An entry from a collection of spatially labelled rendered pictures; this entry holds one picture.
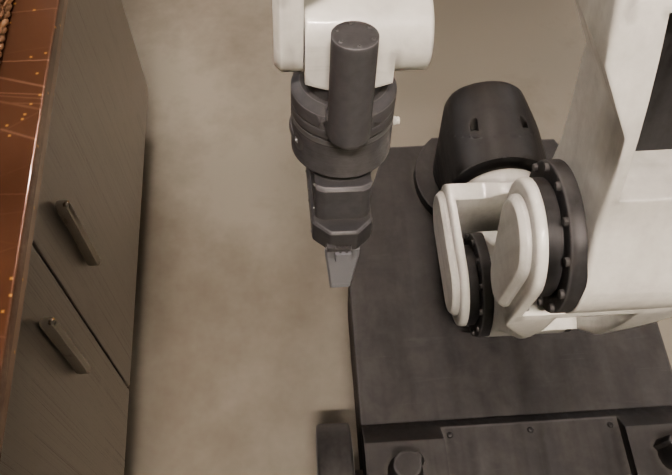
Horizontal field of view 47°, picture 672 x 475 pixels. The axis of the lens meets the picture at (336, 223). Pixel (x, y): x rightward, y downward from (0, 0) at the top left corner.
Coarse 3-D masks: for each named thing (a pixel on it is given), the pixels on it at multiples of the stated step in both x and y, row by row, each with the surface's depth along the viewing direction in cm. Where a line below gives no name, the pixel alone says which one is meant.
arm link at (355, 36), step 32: (320, 0) 56; (352, 0) 57; (384, 0) 57; (416, 0) 57; (320, 32) 56; (352, 32) 54; (384, 32) 57; (416, 32) 57; (320, 64) 58; (352, 64) 54; (384, 64) 58; (416, 64) 59; (320, 96) 61; (352, 96) 56; (384, 96) 62; (320, 128) 62; (352, 128) 58; (384, 128) 64
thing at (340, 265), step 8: (328, 256) 71; (336, 256) 70; (344, 256) 70; (352, 256) 72; (328, 264) 72; (336, 264) 72; (344, 264) 73; (352, 264) 73; (328, 272) 73; (336, 272) 73; (344, 272) 74; (352, 272) 74; (336, 280) 74; (344, 280) 74
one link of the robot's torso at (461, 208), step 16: (480, 176) 109; (496, 176) 108; (512, 176) 108; (528, 176) 108; (448, 192) 107; (464, 192) 107; (480, 192) 107; (496, 192) 106; (448, 208) 106; (464, 208) 108; (480, 208) 108; (496, 208) 109; (448, 224) 106; (464, 224) 112; (480, 224) 112; (496, 224) 112; (448, 240) 105; (448, 256) 104; (464, 256) 101; (448, 272) 104; (464, 272) 100; (448, 288) 105; (464, 288) 100; (448, 304) 105; (464, 304) 100; (464, 320) 102
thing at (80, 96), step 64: (64, 0) 94; (0, 64) 86; (64, 64) 94; (128, 64) 131; (0, 128) 82; (64, 128) 92; (128, 128) 128; (0, 192) 77; (64, 192) 91; (128, 192) 124; (0, 256) 73; (64, 256) 89; (128, 256) 121; (0, 320) 70; (64, 320) 88; (128, 320) 118; (0, 384) 67; (64, 384) 86; (128, 384) 116; (0, 448) 66; (64, 448) 84
